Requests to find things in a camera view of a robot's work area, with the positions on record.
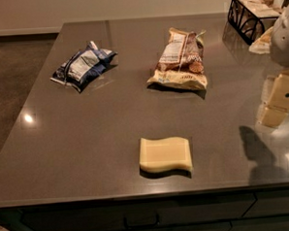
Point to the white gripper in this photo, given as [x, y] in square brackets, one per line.
[284, 40]

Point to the brown chip bag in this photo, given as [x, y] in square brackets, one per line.
[181, 64]

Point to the yellow sponge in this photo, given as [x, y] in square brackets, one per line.
[162, 155]

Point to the black wire basket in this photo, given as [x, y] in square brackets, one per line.
[251, 18]

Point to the blue chip bag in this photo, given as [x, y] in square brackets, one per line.
[84, 67]

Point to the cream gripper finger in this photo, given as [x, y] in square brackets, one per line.
[272, 118]

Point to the dark cabinet drawers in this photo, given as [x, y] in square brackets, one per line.
[252, 211]

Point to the snack bag beside basket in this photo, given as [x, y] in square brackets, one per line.
[262, 44]

